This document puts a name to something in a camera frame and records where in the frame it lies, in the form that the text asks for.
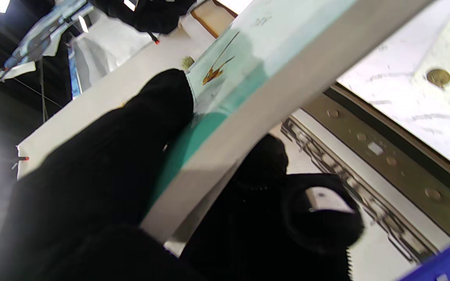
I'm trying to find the teal book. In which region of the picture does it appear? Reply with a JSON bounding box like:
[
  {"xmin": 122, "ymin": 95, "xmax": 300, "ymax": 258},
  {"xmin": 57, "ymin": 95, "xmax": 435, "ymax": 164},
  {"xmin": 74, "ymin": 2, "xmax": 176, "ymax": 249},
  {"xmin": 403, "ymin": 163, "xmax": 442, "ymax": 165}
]
[{"xmin": 139, "ymin": 0, "xmax": 436, "ymax": 244}]

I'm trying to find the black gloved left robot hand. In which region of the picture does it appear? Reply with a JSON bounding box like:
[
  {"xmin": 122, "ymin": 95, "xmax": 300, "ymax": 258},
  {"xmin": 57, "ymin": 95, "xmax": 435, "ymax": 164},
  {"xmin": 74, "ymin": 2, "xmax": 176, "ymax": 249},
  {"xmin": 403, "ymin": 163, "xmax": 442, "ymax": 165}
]
[{"xmin": 0, "ymin": 68, "xmax": 366, "ymax": 281}]

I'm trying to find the white cloth sheet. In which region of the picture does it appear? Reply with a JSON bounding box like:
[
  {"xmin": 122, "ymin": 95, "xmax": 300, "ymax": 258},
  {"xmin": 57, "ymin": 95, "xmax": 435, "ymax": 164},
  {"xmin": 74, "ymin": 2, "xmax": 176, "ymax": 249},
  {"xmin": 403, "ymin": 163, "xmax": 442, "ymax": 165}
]
[{"xmin": 71, "ymin": 14, "xmax": 161, "ymax": 84}]

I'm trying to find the blue perforated plastic file rack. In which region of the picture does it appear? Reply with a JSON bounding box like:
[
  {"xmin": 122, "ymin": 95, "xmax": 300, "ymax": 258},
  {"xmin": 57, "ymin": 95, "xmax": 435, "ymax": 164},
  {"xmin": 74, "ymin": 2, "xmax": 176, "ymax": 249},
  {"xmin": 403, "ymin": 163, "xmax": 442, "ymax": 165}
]
[{"xmin": 399, "ymin": 228, "xmax": 450, "ymax": 281}]

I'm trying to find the black fabric bundle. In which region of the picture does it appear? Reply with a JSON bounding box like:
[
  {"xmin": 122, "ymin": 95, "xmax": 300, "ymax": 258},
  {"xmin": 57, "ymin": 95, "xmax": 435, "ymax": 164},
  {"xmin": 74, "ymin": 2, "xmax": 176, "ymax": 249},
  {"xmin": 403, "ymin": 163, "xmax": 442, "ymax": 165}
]
[{"xmin": 90, "ymin": 0, "xmax": 198, "ymax": 35}]

